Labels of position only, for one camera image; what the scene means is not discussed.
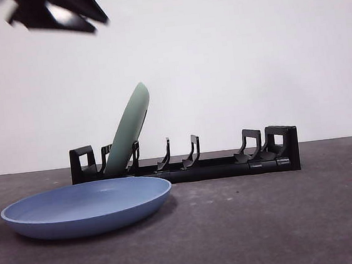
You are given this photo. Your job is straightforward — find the green round plate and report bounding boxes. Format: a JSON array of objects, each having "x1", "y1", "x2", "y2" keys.
[{"x1": 95, "y1": 81, "x2": 158, "y2": 178}]

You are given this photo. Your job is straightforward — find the blue round plate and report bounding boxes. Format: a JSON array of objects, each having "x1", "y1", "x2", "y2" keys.
[{"x1": 0, "y1": 172, "x2": 177, "y2": 246}]

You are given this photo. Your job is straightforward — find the black plastic plate rack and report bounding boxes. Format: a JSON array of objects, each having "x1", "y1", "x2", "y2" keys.
[{"x1": 68, "y1": 122, "x2": 302, "y2": 194}]

